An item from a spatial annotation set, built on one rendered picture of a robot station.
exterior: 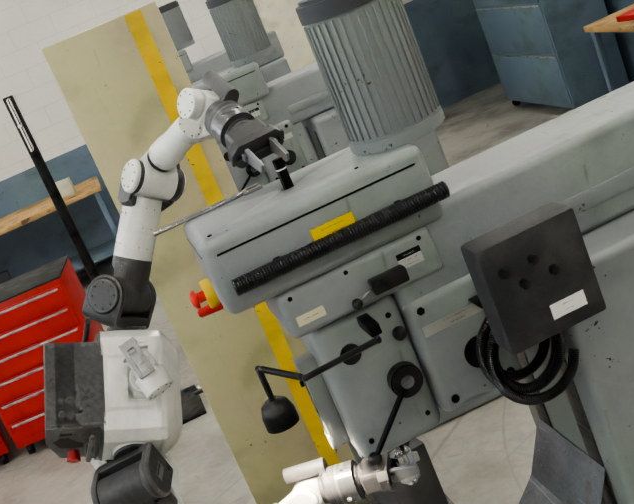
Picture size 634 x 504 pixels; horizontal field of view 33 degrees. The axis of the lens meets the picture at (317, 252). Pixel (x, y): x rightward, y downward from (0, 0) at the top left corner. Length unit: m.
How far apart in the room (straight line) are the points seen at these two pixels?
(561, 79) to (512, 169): 7.30
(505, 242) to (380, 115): 0.38
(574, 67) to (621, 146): 7.19
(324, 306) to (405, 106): 0.42
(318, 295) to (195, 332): 1.93
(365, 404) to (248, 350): 1.87
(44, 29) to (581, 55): 5.17
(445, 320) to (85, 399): 0.80
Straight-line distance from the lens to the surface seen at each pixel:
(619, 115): 2.27
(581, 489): 2.47
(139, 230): 2.46
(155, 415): 2.38
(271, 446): 4.16
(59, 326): 6.75
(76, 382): 2.39
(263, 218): 2.00
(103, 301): 2.43
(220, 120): 2.21
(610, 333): 2.19
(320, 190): 2.02
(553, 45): 9.37
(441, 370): 2.18
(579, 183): 2.23
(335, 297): 2.07
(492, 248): 1.88
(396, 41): 2.08
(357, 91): 2.08
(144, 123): 3.81
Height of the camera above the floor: 2.34
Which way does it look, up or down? 16 degrees down
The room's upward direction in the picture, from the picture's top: 23 degrees counter-clockwise
